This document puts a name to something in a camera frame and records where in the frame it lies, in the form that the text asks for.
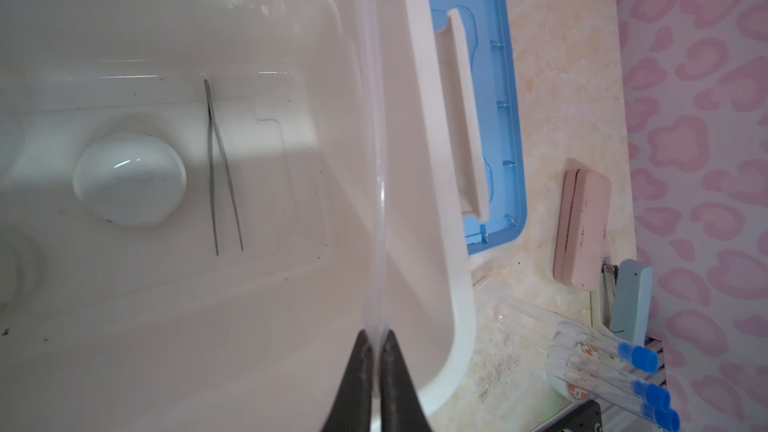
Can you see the blue plastic bin lid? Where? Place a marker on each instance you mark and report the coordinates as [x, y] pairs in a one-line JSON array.
[[490, 48]]

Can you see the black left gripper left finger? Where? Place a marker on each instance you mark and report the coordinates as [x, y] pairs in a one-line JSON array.
[[352, 407]]

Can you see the blue capped glass test tube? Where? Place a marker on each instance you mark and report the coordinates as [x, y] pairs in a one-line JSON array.
[[638, 356]]

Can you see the small white round dish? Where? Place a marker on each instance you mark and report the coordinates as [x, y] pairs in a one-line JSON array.
[[131, 179]]

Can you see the pink case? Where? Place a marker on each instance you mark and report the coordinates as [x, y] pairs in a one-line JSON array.
[[582, 226]]

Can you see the white plastic storage bin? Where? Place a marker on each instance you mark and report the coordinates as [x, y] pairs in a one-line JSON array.
[[239, 311]]

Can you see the clear acrylic test tube rack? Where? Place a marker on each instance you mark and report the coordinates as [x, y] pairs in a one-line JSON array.
[[508, 368]]

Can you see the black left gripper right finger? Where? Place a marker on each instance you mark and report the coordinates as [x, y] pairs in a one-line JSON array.
[[400, 408]]

